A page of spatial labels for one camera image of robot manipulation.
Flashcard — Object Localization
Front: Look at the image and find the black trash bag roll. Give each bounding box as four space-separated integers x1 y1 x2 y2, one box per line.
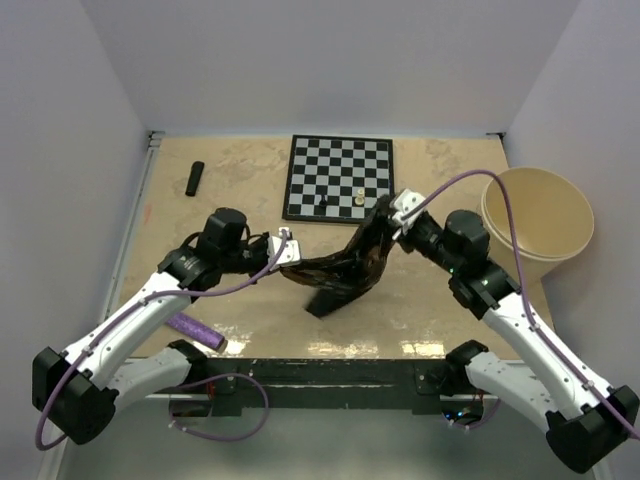
185 161 205 197

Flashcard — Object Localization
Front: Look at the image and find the beige round trash bin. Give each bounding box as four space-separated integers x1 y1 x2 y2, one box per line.
479 167 594 285

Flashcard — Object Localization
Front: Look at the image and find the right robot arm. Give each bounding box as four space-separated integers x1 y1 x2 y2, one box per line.
393 210 639 474

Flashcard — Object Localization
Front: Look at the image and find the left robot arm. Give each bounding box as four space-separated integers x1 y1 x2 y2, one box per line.
31 208 299 451

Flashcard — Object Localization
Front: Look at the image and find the white chess piece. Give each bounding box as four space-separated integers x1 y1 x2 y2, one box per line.
354 188 365 206

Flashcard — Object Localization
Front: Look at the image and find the black white chessboard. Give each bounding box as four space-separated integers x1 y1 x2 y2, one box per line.
282 135 395 224

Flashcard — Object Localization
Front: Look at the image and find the purple glitter microphone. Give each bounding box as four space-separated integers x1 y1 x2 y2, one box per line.
166 313 227 352

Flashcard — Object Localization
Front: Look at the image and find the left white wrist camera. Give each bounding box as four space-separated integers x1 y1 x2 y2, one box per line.
267 227 302 271

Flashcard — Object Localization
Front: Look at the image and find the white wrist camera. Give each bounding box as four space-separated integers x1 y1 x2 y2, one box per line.
389 189 426 241
267 227 302 271

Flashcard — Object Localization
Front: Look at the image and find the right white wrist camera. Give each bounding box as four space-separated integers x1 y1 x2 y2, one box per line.
389 189 426 241

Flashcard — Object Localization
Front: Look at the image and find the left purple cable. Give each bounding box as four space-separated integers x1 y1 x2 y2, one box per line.
34 229 291 451

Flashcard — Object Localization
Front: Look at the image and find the purple cable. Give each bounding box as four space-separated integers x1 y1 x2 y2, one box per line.
404 169 640 441
34 229 291 451

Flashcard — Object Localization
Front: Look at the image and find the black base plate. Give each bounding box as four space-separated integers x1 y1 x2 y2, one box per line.
148 357 506 419

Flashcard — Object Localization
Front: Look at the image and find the aluminium left rail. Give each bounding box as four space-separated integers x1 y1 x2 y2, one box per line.
97 130 166 325

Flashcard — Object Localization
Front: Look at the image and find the aluminium rail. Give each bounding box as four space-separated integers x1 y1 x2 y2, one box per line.
97 130 166 325
142 357 501 401

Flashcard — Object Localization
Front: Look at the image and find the aluminium front rail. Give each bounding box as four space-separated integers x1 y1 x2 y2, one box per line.
142 357 501 401

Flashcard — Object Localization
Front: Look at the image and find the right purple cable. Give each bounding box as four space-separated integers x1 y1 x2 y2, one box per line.
404 169 640 441

